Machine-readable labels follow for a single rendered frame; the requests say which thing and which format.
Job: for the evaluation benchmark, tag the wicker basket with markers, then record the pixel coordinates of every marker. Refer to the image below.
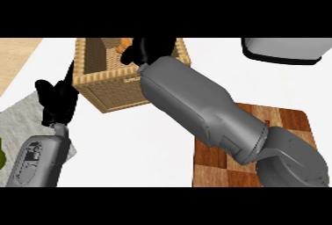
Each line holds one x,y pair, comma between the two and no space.
117,79

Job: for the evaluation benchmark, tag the orange croissant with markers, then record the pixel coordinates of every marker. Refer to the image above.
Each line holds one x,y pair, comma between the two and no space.
125,45

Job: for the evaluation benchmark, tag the checkered wooden cutting board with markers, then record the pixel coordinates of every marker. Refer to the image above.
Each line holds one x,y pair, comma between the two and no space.
216,164

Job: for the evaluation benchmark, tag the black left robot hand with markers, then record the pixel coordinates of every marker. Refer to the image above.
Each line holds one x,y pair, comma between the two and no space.
57,102

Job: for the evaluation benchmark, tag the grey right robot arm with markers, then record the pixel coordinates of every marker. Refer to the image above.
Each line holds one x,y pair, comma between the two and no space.
225,123

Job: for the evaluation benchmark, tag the grey and black appliance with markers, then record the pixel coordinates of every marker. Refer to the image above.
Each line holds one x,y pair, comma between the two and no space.
286,48

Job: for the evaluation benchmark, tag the green vegetable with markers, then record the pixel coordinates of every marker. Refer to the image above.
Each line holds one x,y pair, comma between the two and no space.
2,158

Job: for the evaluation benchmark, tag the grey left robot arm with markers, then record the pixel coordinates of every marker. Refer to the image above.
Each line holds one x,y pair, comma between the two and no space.
41,161

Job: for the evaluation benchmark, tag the grey marble placemat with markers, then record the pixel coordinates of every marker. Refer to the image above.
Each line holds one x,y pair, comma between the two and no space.
17,129

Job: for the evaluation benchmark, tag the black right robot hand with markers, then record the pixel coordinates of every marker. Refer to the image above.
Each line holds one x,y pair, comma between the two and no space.
145,48

